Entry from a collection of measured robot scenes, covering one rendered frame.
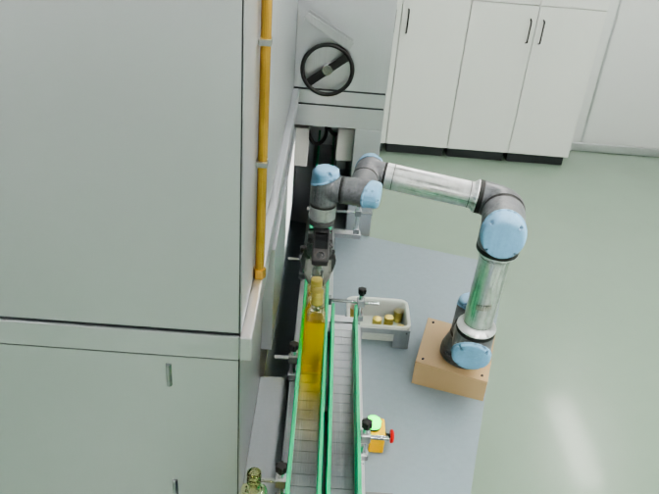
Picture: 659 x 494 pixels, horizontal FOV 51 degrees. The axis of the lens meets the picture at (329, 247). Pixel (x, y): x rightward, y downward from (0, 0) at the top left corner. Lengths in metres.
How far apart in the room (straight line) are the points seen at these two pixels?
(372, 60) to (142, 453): 1.77
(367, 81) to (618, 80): 4.05
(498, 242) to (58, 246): 1.07
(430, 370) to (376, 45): 1.28
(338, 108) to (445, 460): 1.48
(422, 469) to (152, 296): 1.02
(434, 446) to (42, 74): 1.48
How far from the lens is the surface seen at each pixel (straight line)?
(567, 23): 5.86
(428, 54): 5.70
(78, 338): 1.49
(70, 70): 1.23
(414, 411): 2.23
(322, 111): 2.89
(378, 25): 2.79
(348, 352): 2.20
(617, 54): 6.55
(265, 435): 1.93
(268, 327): 1.98
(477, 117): 5.92
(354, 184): 1.85
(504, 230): 1.82
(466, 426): 2.23
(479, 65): 5.78
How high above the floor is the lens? 2.27
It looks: 31 degrees down
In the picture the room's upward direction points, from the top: 5 degrees clockwise
